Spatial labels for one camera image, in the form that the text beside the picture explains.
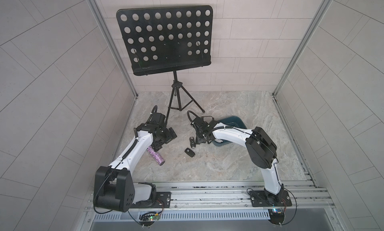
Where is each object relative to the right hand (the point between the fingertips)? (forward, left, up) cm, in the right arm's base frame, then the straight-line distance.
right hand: (201, 137), depth 93 cm
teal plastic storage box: (+9, -22, +2) cm, 24 cm away
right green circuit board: (-42, -32, -3) cm, 53 cm away
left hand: (-4, +17, +9) cm, 19 cm away
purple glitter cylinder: (-13, +25, +4) cm, 28 cm away
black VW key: (-10, +8, +1) cm, 12 cm away
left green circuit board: (-39, +23, +2) cm, 46 cm away
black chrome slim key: (-4, +6, +2) cm, 7 cm away
